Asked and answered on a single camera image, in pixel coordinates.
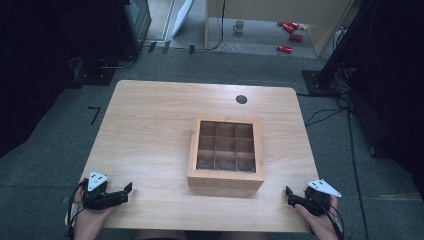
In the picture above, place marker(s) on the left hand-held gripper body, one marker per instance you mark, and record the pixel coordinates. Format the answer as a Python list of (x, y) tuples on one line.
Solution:
[(96, 195)]

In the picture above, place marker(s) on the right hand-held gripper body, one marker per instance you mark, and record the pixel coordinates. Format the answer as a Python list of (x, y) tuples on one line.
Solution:
[(319, 196)]

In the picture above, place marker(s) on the wooden compartment box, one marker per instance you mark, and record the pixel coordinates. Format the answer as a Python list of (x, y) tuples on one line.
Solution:
[(226, 179)]

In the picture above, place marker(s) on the person's left hand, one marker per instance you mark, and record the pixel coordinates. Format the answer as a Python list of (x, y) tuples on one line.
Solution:
[(90, 221)]

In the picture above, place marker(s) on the person's right hand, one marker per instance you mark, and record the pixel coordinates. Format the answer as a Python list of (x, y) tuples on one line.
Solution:
[(318, 226)]

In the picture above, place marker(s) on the dark round table grommet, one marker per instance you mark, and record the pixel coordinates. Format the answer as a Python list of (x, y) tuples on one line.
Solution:
[(241, 99)]

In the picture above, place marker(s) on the black stand base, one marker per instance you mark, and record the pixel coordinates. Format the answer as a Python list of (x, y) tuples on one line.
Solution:
[(95, 74)]

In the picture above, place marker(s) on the black metal stand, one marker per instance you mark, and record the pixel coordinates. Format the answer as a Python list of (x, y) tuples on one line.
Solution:
[(333, 60)]

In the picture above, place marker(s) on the red can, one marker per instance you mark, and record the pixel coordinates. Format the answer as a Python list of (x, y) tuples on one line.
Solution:
[(295, 37), (284, 49), (289, 26)]

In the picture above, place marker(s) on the dark cabinet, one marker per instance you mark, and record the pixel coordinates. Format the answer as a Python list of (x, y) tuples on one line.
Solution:
[(133, 26)]

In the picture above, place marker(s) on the grey mug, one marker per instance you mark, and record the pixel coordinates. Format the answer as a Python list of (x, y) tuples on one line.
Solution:
[(238, 26)]

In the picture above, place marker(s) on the white board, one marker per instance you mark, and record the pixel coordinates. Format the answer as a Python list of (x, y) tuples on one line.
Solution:
[(181, 15)]

